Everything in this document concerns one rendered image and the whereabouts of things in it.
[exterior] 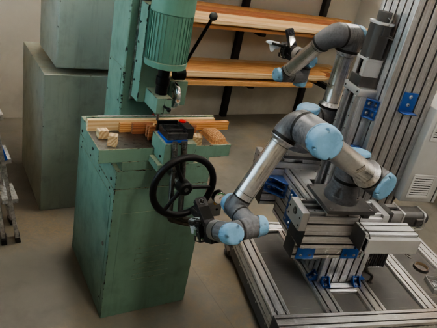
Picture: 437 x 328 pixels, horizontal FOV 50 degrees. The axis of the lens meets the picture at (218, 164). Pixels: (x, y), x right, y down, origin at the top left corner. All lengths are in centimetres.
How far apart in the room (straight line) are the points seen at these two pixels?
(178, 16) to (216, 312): 148
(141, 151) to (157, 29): 48
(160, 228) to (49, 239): 89
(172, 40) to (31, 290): 142
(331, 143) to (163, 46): 76
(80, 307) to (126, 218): 59
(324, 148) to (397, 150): 77
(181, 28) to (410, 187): 128
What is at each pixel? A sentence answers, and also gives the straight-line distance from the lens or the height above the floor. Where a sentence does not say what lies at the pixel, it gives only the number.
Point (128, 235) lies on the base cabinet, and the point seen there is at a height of 47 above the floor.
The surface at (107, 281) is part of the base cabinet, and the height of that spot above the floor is 22.
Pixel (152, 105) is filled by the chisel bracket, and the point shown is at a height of 102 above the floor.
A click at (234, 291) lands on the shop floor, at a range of 270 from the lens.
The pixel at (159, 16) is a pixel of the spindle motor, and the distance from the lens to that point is 191.
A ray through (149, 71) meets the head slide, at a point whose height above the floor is 114.
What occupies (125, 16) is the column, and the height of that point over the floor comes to 133.
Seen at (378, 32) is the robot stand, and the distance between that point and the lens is 214.
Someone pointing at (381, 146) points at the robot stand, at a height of 102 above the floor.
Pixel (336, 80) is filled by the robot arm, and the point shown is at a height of 119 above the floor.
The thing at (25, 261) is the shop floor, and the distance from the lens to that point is 275.
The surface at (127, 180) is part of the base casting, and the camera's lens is 199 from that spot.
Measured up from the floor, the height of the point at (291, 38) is 128.
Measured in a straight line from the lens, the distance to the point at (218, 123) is 224.
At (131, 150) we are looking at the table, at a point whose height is 89.
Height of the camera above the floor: 173
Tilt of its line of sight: 26 degrees down
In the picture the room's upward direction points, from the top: 12 degrees clockwise
